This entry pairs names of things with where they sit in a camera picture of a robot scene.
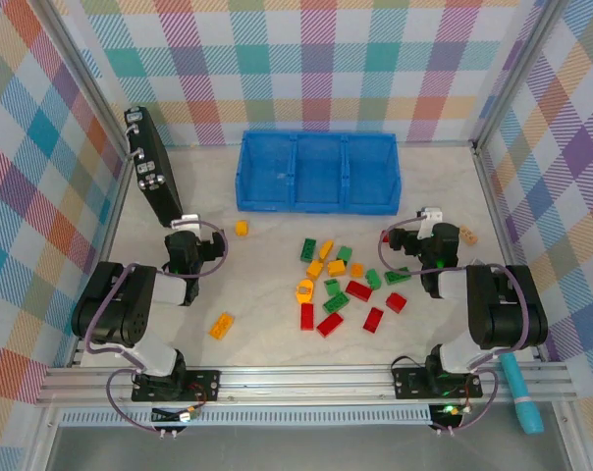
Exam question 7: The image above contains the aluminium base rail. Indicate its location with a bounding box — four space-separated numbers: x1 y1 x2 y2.
34 363 580 407

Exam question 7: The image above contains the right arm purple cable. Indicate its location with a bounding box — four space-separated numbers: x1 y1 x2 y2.
378 218 531 436

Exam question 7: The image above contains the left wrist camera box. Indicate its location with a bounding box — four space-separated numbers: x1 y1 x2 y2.
171 213 202 233

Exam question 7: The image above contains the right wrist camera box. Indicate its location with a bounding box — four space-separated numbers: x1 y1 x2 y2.
416 206 445 240

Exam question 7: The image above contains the slotted grey cable duct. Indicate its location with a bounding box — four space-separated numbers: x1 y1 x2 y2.
58 405 433 427

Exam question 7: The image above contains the blue three-compartment bin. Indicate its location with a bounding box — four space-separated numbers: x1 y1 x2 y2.
236 130 402 217

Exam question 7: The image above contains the teal cylinder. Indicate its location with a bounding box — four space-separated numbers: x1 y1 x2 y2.
500 353 544 436

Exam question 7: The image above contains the small wire connector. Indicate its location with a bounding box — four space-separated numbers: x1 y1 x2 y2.
433 402 474 418
151 404 202 424

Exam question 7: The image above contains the yellow cylinder block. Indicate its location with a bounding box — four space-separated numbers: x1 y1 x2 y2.
293 278 316 305

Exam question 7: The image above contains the right black mount plate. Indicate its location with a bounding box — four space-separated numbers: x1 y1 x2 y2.
392 365 484 399

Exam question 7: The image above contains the orange lego brick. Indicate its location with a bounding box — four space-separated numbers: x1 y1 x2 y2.
208 312 236 340

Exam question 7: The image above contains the black mount plate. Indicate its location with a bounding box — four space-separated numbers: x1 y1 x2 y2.
392 365 484 399
131 368 223 403

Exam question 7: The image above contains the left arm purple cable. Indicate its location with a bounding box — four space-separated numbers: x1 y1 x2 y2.
82 219 229 434

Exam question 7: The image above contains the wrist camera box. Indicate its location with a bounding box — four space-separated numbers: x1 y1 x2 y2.
171 213 202 233
416 206 445 240

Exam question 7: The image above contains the left black mount plate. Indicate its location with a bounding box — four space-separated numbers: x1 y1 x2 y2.
131 368 223 403

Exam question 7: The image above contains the right aluminium side rail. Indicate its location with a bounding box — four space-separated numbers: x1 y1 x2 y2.
472 140 553 362

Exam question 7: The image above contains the left aluminium frame post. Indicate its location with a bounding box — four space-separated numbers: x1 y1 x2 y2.
30 0 134 163

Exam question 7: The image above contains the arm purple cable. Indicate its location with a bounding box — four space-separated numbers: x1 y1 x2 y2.
378 218 531 436
82 219 229 434

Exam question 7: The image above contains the black case with latches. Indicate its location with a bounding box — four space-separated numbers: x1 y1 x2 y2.
124 105 186 230

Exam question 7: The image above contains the right aluminium frame post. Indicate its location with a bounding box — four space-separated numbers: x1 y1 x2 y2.
472 0 572 148

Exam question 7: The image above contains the aluminium frame post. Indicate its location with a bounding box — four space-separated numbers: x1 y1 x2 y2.
472 0 572 148
30 0 134 163

